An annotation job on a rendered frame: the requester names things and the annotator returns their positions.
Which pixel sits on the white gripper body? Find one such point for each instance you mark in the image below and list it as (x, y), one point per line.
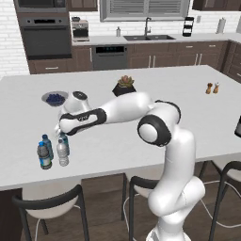
(58, 130)

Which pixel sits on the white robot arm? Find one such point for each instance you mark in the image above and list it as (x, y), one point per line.
(175, 163)

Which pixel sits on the blue plastic water bottle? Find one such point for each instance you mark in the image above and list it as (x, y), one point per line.
(48, 143)
(65, 139)

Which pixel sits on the clear plastic water bottle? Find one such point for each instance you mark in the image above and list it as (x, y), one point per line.
(62, 152)

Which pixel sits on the plastic bottle with dark label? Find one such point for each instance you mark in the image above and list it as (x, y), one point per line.
(44, 156)

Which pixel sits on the grey bowl of blueberries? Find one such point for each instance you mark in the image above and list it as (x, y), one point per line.
(55, 98)

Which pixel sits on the black chair with white seat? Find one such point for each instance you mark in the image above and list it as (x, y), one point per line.
(50, 204)
(226, 179)
(140, 185)

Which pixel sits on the succulent plant in black pot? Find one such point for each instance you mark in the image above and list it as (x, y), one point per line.
(125, 85)

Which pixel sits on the dark grey dishwasher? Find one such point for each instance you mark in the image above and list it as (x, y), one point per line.
(109, 57)

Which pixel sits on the silver coffee machine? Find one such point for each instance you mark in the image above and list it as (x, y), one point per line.
(80, 30)

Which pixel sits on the grey soap dispenser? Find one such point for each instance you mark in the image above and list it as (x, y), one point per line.
(118, 31)

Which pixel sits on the black microwave oven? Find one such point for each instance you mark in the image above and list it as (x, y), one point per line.
(40, 4)

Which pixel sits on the dark kitchen sink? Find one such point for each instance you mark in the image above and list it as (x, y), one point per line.
(149, 37)

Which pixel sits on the dark sink tap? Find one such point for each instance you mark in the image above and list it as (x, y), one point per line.
(147, 26)

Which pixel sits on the brown base cupboards run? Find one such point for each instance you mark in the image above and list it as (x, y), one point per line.
(175, 56)

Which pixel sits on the window with grey blinds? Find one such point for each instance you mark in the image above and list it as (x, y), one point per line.
(145, 8)

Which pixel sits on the brown pepper shaker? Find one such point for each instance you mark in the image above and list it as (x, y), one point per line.
(209, 88)

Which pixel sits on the brown salt shaker white top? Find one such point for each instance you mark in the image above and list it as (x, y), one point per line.
(216, 88)

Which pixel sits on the white paper towel roll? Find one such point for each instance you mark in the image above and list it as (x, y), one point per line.
(221, 25)

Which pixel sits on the black wall oven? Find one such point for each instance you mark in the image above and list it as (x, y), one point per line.
(45, 36)

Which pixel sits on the brown wall cupboard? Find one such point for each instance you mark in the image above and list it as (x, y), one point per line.
(83, 4)
(216, 4)

